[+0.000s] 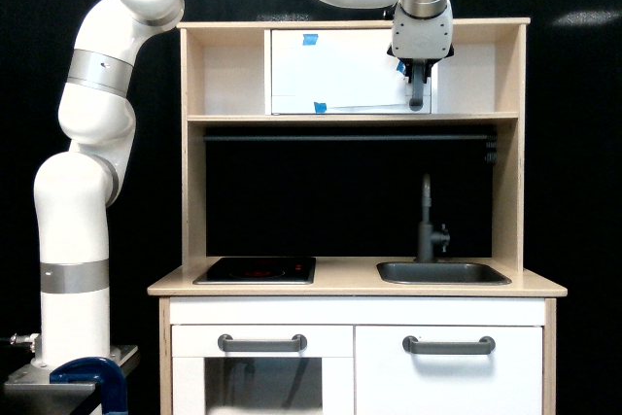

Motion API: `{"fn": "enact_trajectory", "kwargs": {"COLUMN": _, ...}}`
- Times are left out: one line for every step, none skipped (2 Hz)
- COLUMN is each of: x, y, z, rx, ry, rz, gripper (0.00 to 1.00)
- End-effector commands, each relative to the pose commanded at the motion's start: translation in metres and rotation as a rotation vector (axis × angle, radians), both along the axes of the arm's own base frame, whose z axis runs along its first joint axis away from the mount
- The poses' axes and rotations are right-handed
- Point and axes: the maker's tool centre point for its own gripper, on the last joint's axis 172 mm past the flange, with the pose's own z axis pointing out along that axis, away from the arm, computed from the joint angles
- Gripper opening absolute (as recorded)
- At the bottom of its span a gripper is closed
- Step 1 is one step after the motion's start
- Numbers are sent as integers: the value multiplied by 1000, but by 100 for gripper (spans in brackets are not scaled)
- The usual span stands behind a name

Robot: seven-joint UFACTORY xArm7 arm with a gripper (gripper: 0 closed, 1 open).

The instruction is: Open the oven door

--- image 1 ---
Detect grey oven door handle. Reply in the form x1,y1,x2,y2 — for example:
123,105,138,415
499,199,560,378
217,334,308,353

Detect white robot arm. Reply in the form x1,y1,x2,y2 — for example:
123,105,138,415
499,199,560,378
33,0,453,368

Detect blue metal clamp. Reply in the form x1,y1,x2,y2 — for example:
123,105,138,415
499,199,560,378
50,357,128,415

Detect grey toy sink basin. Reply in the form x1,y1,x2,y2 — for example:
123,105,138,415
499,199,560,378
376,261,511,285

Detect wooden toy kitchen frame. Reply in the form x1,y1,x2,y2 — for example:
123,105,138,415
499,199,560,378
149,17,567,414

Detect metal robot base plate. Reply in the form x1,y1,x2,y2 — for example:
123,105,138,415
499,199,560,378
4,345,140,393

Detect grey toy faucet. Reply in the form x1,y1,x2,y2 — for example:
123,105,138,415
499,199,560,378
416,173,451,263

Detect black toy stove top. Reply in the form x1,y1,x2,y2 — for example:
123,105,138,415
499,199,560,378
193,257,316,285

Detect blue tape piece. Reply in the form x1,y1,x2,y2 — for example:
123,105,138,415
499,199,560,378
314,102,328,114
302,33,319,46
397,60,408,76

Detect grey lower cabinet handle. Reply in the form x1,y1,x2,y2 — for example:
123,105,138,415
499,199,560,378
402,336,496,356

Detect white oven door with window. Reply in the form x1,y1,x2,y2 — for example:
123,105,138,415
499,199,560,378
171,325,355,414

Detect blue tape right piece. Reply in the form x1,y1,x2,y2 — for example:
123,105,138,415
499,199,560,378
397,60,408,76

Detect metal cable connector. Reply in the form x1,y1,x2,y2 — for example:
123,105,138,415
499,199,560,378
8,333,40,353

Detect grey hanging rail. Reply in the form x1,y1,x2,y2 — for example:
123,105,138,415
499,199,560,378
203,134,497,143

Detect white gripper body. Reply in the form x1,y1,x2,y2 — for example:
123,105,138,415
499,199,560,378
388,2,453,62

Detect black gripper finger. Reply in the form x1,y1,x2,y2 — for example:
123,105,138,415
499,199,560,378
403,59,414,85
422,60,435,84

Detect blue tape bottom piece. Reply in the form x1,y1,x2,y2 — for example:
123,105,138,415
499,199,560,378
314,102,328,114

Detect blue tape top piece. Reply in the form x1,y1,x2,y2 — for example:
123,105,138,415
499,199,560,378
302,33,319,46

